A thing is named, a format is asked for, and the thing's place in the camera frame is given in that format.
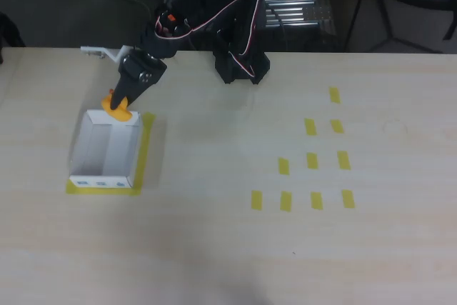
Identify orange rubber duck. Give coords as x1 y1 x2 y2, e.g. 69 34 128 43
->
101 89 134 123

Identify white cardboard box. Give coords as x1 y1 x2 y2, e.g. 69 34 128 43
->
67 109 144 190

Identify aluminium rack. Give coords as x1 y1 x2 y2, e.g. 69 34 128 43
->
160 0 338 52

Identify white floor cable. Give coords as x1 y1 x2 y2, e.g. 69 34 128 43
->
72 0 153 49

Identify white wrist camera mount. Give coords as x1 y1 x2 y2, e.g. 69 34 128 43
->
80 44 134 65

